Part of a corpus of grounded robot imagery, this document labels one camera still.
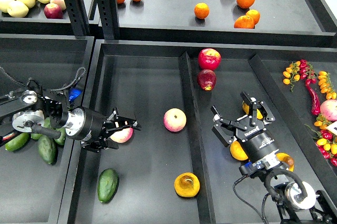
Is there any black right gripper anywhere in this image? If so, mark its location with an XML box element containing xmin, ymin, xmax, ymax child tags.
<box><xmin>211</xmin><ymin>91</ymin><xmax>279</xmax><ymax>161</ymax></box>

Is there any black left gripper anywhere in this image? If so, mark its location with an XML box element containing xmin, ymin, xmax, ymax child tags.
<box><xmin>64</xmin><ymin>107</ymin><xmax>142</xmax><ymax>152</ymax></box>

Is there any green avocado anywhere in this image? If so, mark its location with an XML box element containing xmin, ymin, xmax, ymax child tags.
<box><xmin>5</xmin><ymin>133</ymin><xmax>29</xmax><ymax>151</ymax></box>
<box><xmin>31</xmin><ymin>117</ymin><xmax>51</xmax><ymax>140</ymax></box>
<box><xmin>97</xmin><ymin>168</ymin><xmax>119</xmax><ymax>203</ymax></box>
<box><xmin>54</xmin><ymin>128</ymin><xmax>66</xmax><ymax>146</ymax></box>

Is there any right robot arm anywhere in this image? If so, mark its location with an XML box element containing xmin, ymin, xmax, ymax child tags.
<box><xmin>211</xmin><ymin>91</ymin><xmax>336</xmax><ymax>223</ymax></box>

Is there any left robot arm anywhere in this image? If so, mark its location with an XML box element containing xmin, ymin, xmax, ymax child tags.
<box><xmin>1</xmin><ymin>67</ymin><xmax>141</xmax><ymax>152</ymax></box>

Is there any yellow pear with stem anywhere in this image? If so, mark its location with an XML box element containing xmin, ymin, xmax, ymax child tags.
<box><xmin>241</xmin><ymin>92</ymin><xmax>263</xmax><ymax>120</ymax></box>

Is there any yellow pear under gripper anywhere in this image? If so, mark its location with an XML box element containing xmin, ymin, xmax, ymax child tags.
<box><xmin>230</xmin><ymin>141</ymin><xmax>249</xmax><ymax>161</ymax></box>

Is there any green avocado by tray edge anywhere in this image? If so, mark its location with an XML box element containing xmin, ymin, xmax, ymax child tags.
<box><xmin>54</xmin><ymin>128</ymin><xmax>66</xmax><ymax>146</ymax></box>

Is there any pink apple left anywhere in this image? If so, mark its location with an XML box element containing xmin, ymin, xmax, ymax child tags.
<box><xmin>110</xmin><ymin>128</ymin><xmax>134</xmax><ymax>144</ymax></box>

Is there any pink apple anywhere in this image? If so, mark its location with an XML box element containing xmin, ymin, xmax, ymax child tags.
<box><xmin>163</xmin><ymin>108</ymin><xmax>186</xmax><ymax>133</ymax></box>
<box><xmin>110</xmin><ymin>128</ymin><xmax>134</xmax><ymax>144</ymax></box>

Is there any dark red apple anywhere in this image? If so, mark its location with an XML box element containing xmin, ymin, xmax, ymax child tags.
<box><xmin>197</xmin><ymin>69</ymin><xmax>216</xmax><ymax>91</ymax></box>

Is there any bright red apple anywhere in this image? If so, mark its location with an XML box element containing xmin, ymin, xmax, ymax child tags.
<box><xmin>198</xmin><ymin>48</ymin><xmax>221</xmax><ymax>70</ymax></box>

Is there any pink apple centre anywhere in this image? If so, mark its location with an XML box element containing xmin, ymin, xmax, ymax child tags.
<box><xmin>163</xmin><ymin>108</ymin><xmax>186</xmax><ymax>133</ymax></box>

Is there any orange cherry tomato vine left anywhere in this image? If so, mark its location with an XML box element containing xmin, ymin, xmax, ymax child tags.
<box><xmin>282</xmin><ymin>61</ymin><xmax>301</xmax><ymax>91</ymax></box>

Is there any orange cherry tomato vine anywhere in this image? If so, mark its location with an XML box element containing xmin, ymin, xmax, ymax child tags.
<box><xmin>318</xmin><ymin>71</ymin><xmax>336</xmax><ymax>100</ymax></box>
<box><xmin>282</xmin><ymin>61</ymin><xmax>301</xmax><ymax>91</ymax></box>

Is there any black middle tray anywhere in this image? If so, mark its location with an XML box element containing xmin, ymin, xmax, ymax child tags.
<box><xmin>60</xmin><ymin>40</ymin><xmax>336</xmax><ymax>223</ymax></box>

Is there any red chili pepper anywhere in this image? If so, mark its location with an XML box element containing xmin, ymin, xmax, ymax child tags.
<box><xmin>305</xmin><ymin>79</ymin><xmax>321</xmax><ymax>116</ymax></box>

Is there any red cherry tomato vine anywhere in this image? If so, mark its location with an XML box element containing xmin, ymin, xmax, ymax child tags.
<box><xmin>299</xmin><ymin>59</ymin><xmax>316</xmax><ymax>86</ymax></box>

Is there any pink apple right edge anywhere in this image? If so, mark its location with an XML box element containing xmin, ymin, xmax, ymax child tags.
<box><xmin>320</xmin><ymin>99</ymin><xmax>336</xmax><ymax>121</ymax></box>

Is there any mixed cherry tomato bunch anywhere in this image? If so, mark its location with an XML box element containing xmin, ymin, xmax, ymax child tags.
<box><xmin>305</xmin><ymin>114</ymin><xmax>336</xmax><ymax>167</ymax></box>

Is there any orange cherry tomato vine right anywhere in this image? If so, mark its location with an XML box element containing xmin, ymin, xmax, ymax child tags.
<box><xmin>318</xmin><ymin>71</ymin><xmax>336</xmax><ymax>100</ymax></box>

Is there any black right tray divider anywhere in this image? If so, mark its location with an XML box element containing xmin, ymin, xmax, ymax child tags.
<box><xmin>249</xmin><ymin>54</ymin><xmax>336</xmax><ymax>182</ymax></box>

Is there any orange front right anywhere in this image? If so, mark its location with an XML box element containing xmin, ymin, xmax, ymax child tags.
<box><xmin>234</xmin><ymin>15</ymin><xmax>255</xmax><ymax>29</ymax></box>

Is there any white label card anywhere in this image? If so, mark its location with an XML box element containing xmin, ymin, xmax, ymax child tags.
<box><xmin>326</xmin><ymin>121</ymin><xmax>337</xmax><ymax>135</ymax></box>

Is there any orange right small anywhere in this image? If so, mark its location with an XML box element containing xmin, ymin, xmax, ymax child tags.
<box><xmin>246</xmin><ymin>9</ymin><xmax>261</xmax><ymax>25</ymax></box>

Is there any orange centre shelf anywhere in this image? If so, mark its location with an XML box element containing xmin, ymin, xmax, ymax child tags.
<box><xmin>194</xmin><ymin>3</ymin><xmax>210</xmax><ymax>19</ymax></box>

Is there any black upper shelf tray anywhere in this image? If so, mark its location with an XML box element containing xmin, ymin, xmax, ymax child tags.
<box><xmin>117</xmin><ymin>0</ymin><xmax>336</xmax><ymax>48</ymax></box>

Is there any black upper left tray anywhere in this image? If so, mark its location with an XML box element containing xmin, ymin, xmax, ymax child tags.
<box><xmin>0</xmin><ymin>0</ymin><xmax>98</xmax><ymax>37</ymax></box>

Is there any red apple on shelf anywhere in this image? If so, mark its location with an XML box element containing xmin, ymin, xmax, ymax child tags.
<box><xmin>44</xmin><ymin>3</ymin><xmax>63</xmax><ymax>19</ymax></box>

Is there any black perforated post right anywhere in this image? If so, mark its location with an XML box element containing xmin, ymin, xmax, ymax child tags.
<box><xmin>96</xmin><ymin>0</ymin><xmax>120</xmax><ymax>40</ymax></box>

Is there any black perforated post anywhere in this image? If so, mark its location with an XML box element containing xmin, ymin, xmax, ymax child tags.
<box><xmin>64</xmin><ymin>0</ymin><xmax>90</xmax><ymax>36</ymax></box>
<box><xmin>96</xmin><ymin>0</ymin><xmax>120</xmax><ymax>40</ymax></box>

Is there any black perforated post left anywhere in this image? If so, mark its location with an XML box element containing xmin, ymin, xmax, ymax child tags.
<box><xmin>64</xmin><ymin>0</ymin><xmax>90</xmax><ymax>36</ymax></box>

